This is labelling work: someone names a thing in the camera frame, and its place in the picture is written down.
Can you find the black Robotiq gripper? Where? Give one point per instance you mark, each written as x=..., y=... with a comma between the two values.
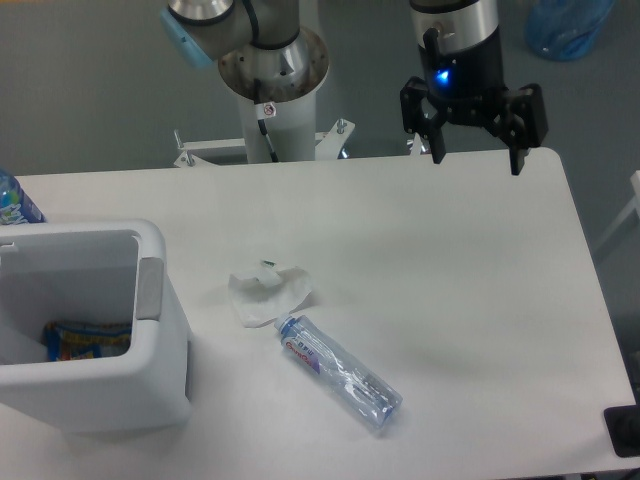
x=470, y=82

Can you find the white tissue wrapper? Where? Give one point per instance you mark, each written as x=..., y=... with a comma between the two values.
x=266, y=291

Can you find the clear plastic water bottle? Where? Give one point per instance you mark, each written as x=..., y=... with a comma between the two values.
x=372, y=398

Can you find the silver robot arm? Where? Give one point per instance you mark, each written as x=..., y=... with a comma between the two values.
x=205, y=31

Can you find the white plastic trash can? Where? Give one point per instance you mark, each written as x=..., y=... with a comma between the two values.
x=98, y=273

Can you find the blue plastic bag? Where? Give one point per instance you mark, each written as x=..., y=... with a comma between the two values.
x=565, y=31

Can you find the black device at table edge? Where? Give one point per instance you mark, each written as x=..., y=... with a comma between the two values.
x=623, y=426

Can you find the blue labelled drink bottle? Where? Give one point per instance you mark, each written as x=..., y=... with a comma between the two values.
x=16, y=206

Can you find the colourful snack wrapper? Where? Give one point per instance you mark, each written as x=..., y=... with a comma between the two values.
x=70, y=340

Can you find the white pedestal base frame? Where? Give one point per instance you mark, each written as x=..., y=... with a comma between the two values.
x=268, y=141

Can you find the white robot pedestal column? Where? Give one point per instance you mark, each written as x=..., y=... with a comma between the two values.
x=280, y=82

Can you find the white furniture frame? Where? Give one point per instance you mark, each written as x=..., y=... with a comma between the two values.
x=621, y=226

